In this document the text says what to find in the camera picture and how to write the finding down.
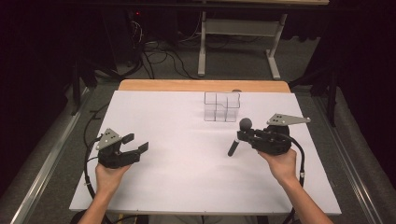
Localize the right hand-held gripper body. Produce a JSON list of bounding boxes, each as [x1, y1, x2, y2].
[[248, 113, 312, 157]]

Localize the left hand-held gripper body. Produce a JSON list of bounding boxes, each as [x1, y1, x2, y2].
[[94, 128, 142, 170]]

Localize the black makeup brush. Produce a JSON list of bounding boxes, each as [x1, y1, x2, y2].
[[227, 117, 253, 158]]

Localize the person's left hand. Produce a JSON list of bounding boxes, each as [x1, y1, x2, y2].
[[94, 162, 132, 196]]

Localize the person's right hand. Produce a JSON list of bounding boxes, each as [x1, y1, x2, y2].
[[258, 148, 299, 187]]

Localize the clear acrylic organizer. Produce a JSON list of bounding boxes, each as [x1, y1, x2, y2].
[[204, 91, 241, 123]]

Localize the white table board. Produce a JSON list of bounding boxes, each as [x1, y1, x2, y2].
[[68, 90, 343, 217]]

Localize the dark metal stand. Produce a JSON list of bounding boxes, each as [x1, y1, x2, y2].
[[289, 66, 340, 128], [70, 59, 98, 117]]

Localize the black round stool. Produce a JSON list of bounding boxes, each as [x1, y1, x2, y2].
[[69, 208, 92, 224]]

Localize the wooden table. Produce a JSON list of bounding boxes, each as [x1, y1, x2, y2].
[[118, 78, 292, 93]]

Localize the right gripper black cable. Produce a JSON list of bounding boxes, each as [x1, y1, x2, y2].
[[278, 132, 306, 224]]

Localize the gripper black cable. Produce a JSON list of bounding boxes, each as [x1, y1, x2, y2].
[[278, 132, 306, 224], [83, 135, 104, 200]]

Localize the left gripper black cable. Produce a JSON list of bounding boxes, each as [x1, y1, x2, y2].
[[83, 135, 104, 200]]

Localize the black floor cable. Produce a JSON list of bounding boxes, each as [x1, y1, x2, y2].
[[82, 102, 110, 147]]

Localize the aluminium floor rail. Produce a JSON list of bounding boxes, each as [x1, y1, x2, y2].
[[311, 96, 387, 224], [8, 87, 92, 224]]

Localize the bundle of floor cables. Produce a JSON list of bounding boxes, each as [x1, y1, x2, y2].
[[124, 18, 200, 80]]

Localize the white desk frame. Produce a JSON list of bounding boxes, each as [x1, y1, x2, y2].
[[197, 10, 288, 80]]

